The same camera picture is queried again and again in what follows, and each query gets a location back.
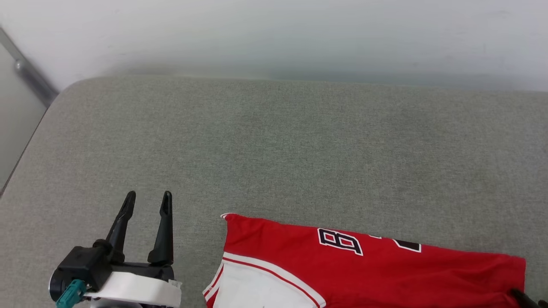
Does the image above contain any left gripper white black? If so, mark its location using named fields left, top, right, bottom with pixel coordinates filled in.
left=83, top=191, right=182, bottom=308

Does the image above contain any red and white jersey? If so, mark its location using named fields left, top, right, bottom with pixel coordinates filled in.
left=203, top=213, right=527, bottom=308

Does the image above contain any grey fabric sofa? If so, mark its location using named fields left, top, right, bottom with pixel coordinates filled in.
left=0, top=75, right=548, bottom=308

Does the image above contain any left teal cable connector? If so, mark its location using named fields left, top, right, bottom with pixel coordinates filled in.
left=56, top=279, right=87, bottom=308

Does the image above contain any grey metal rail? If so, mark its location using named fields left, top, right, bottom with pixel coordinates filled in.
left=0, top=27, right=60, bottom=108

